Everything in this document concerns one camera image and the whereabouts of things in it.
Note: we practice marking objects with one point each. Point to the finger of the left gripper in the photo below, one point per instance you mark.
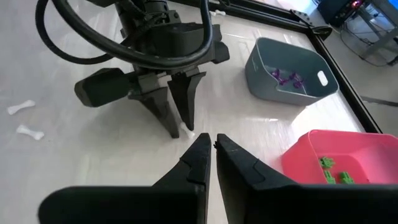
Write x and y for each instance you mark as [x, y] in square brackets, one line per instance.
[161, 109]
[188, 99]

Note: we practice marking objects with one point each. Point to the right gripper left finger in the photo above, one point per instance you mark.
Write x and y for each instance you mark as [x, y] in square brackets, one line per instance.
[174, 199]

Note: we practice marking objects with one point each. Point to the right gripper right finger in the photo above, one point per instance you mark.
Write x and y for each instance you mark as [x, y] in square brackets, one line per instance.
[248, 193]

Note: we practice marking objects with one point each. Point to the white plastic bone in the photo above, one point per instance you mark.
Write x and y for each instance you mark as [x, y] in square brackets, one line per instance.
[219, 12]
[30, 132]
[21, 106]
[187, 132]

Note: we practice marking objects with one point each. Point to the green plastic toy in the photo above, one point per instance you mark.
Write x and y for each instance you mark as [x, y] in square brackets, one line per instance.
[326, 162]
[329, 178]
[345, 178]

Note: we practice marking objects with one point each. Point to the purple translucent spinning top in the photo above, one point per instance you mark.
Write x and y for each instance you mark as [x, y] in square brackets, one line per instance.
[282, 81]
[299, 84]
[276, 74]
[293, 76]

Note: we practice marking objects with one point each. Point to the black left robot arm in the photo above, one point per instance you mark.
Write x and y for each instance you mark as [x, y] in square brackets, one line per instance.
[149, 9]

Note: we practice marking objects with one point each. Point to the pink plastic bin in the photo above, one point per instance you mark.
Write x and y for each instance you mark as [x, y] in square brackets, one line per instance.
[293, 168]

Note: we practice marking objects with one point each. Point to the grey-blue plastic bin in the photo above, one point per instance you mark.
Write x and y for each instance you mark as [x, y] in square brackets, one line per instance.
[264, 84]

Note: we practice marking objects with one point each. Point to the white glossy table mat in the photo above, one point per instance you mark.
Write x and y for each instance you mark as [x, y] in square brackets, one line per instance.
[62, 155]

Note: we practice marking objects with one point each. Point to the black device with light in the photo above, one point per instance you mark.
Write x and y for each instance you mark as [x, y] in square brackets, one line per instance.
[339, 12]

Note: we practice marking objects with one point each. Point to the grey metal cart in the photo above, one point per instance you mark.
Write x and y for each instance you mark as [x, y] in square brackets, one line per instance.
[382, 42]

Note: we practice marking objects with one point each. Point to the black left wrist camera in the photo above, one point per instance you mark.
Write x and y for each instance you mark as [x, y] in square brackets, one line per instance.
[99, 87]

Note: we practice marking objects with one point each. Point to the black frame clamp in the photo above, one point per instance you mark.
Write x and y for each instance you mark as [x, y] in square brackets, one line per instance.
[321, 30]

